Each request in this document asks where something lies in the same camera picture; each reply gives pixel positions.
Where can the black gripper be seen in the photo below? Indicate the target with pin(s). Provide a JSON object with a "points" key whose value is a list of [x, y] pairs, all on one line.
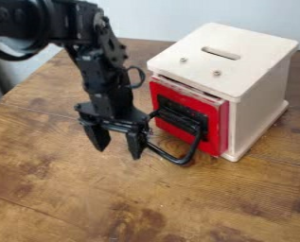
{"points": [[110, 112]]}

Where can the black metal drawer handle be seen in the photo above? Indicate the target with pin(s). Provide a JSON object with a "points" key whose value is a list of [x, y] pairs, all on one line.
{"points": [[185, 125]]}

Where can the red drawer front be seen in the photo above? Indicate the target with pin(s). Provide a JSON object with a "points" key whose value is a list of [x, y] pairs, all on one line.
{"points": [[185, 108]]}

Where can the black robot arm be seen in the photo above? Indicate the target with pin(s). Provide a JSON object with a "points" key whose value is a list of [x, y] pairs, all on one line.
{"points": [[74, 24]]}

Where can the white wooden drawer box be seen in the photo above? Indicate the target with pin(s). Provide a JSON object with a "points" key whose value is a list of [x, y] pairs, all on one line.
{"points": [[240, 66]]}

